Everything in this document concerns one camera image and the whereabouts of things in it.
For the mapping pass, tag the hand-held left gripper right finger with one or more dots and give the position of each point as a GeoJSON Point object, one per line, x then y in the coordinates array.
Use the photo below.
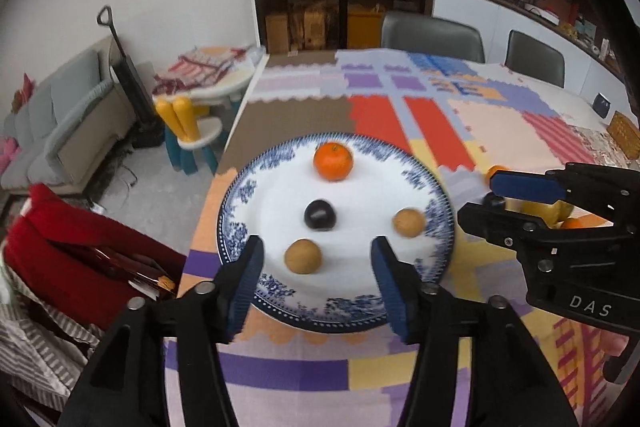
{"type": "Point", "coordinates": [392, 288]}

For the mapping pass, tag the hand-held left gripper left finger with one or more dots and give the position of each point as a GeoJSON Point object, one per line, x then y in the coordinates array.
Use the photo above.
{"type": "Point", "coordinates": [246, 283]}

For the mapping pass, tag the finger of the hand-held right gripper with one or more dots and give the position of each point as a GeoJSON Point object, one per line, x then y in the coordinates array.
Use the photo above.
{"type": "Point", "coordinates": [500, 224]}
{"type": "Point", "coordinates": [527, 187]}

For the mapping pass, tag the orange mandarin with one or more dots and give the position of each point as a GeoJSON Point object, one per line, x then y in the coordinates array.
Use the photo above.
{"type": "Point", "coordinates": [333, 162]}
{"type": "Point", "coordinates": [587, 222]}

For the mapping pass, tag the brown round longan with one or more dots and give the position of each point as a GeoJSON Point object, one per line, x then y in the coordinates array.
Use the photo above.
{"type": "Point", "coordinates": [302, 257]}
{"type": "Point", "coordinates": [409, 223]}

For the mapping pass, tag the blue and white patterned plate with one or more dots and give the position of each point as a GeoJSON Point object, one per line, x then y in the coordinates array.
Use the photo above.
{"type": "Point", "coordinates": [350, 217]}

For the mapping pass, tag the dark purple plum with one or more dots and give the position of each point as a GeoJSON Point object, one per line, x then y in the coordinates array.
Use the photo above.
{"type": "Point", "coordinates": [320, 216]}

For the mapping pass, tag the person's right hand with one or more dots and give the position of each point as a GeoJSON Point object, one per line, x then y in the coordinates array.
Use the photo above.
{"type": "Point", "coordinates": [616, 345]}

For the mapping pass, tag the patchwork printed tablecloth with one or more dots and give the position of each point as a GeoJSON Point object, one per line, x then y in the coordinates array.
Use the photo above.
{"type": "Point", "coordinates": [300, 369]}

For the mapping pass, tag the small dark blue box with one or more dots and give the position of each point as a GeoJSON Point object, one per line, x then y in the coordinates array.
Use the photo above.
{"type": "Point", "coordinates": [601, 105]}

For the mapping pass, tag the woven wicker basket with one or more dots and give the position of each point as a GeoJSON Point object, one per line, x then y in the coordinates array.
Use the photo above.
{"type": "Point", "coordinates": [625, 134]}

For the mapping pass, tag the grey dining chair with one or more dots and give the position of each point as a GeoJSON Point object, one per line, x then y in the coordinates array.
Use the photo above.
{"type": "Point", "coordinates": [430, 36]}
{"type": "Point", "coordinates": [535, 57]}

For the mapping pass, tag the yellow and teal children's chair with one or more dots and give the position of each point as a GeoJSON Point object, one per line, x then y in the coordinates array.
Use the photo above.
{"type": "Point", "coordinates": [192, 132]}

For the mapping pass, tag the red cloth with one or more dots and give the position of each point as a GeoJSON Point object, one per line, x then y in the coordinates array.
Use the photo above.
{"type": "Point", "coordinates": [65, 242]}

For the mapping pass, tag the small cream children's table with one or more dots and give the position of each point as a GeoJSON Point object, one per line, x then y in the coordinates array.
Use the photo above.
{"type": "Point", "coordinates": [225, 87]}

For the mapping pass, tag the black upright vacuum cleaner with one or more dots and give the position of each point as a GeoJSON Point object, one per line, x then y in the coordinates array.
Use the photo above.
{"type": "Point", "coordinates": [137, 102]}

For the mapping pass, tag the grey striped cloth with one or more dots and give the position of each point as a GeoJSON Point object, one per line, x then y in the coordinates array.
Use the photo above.
{"type": "Point", "coordinates": [40, 347]}

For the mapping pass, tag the patchwork cloth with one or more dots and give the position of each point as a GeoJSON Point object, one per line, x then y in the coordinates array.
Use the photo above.
{"type": "Point", "coordinates": [200, 67]}

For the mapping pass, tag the yellow box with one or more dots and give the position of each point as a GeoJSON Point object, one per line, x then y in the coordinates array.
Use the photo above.
{"type": "Point", "coordinates": [365, 29]}

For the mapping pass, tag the grey sofa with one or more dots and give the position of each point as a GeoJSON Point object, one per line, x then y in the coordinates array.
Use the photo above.
{"type": "Point", "coordinates": [45, 127]}

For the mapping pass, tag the pink cushion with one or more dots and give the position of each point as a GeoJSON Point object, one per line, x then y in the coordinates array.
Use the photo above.
{"type": "Point", "coordinates": [6, 154]}

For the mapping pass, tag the white sideboard with wall shelves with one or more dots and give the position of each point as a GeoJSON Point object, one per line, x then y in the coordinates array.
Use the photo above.
{"type": "Point", "coordinates": [500, 12]}

